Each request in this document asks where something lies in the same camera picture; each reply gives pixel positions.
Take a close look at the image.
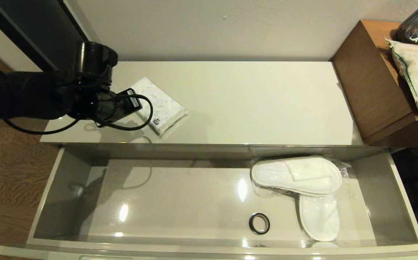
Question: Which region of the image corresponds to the white blue tissue pack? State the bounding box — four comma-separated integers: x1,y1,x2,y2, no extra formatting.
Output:
129,77,189,138

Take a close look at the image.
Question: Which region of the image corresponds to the grey cabinet drawer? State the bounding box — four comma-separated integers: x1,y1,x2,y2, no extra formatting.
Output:
0,144,418,260

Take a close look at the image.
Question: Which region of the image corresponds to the black tape roll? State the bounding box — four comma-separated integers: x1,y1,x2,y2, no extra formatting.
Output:
249,213,271,235

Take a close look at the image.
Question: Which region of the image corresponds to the white slippers pair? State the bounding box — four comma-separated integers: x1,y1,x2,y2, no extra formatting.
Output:
250,155,350,197

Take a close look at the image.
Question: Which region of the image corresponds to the dark door panel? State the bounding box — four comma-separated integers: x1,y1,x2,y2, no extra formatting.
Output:
0,0,90,73

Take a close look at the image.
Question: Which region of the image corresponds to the grey glossy cabinet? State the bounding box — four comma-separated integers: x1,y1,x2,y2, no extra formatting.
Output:
40,61,392,161

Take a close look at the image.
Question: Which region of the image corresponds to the single white bagged slipper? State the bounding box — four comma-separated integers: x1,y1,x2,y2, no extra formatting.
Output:
298,193,340,242

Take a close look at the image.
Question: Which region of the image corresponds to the brown wooden side cabinet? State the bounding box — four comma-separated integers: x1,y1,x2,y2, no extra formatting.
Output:
332,20,418,148

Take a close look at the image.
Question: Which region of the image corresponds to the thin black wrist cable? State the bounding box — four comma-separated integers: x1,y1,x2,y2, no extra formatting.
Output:
95,94,154,131

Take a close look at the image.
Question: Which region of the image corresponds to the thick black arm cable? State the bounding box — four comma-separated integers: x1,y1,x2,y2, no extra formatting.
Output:
3,117,80,135

